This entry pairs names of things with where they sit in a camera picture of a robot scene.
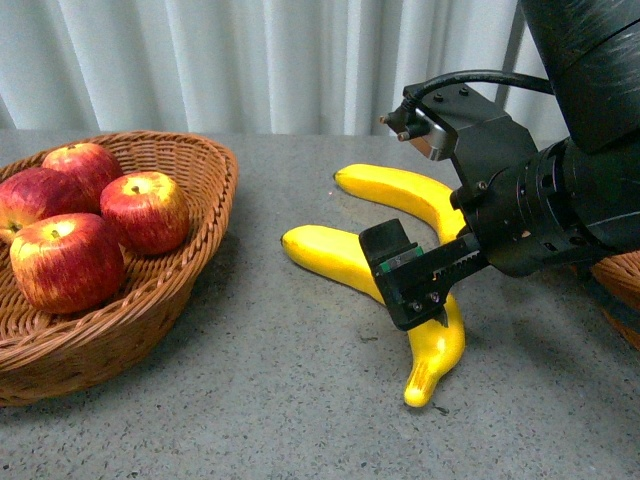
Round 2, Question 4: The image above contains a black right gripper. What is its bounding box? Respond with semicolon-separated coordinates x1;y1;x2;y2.
358;141;606;331

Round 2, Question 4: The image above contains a yellow banana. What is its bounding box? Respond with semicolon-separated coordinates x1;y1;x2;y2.
334;164;466;244
281;225;466;408

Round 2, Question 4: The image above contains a brown wicker banana basket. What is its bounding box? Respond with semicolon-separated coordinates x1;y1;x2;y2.
571;251;639;350

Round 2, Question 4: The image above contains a white pleated curtain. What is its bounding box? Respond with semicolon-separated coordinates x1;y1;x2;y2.
1;1;544;135

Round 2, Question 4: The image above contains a brown wicker apple basket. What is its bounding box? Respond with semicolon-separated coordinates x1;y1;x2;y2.
1;130;239;407

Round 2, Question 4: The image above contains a red yellow apple front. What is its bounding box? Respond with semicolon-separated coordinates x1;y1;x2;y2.
1;167;93;244

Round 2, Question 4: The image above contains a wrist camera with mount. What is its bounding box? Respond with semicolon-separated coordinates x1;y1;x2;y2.
380;83;537;197

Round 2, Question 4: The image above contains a black camera cable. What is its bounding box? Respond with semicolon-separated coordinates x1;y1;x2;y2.
399;69;555;114

